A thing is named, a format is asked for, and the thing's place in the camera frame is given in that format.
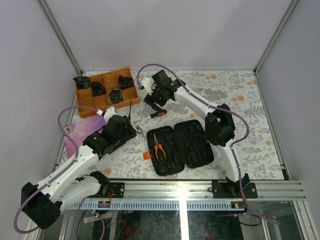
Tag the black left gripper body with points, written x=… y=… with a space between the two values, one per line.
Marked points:
x=128 y=133

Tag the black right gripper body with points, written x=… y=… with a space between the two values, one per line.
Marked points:
x=157 y=96

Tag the claw hammer black handle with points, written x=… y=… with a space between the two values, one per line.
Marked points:
x=139 y=131

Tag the purple cloth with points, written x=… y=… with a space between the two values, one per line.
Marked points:
x=79 y=131

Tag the orange black needle-nose pliers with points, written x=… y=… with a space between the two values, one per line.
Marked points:
x=159 y=150

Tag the black plastic tool case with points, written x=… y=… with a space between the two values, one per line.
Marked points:
x=185 y=145

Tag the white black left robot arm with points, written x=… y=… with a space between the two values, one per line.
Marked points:
x=43 y=202

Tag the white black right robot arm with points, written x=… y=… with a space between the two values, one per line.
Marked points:
x=219 y=126

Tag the long orange black screwdriver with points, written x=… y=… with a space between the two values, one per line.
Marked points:
x=129 y=115

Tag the thick orange black screwdriver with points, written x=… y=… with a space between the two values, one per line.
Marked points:
x=153 y=115

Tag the orange case latch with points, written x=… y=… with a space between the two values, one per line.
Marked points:
x=147 y=155

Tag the orange wooden compartment tray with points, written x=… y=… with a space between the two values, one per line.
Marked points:
x=109 y=80

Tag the dark rolled tape far left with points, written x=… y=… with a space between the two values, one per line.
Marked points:
x=82 y=82

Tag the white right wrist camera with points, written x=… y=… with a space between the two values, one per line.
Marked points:
x=147 y=84

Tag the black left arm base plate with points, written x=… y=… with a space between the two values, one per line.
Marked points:
x=113 y=190

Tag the grey slotted cable duct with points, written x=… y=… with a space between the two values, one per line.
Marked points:
x=157 y=205

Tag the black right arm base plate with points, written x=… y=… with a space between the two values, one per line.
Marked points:
x=227 y=189

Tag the aluminium front rail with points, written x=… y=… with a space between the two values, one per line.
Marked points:
x=283 y=190

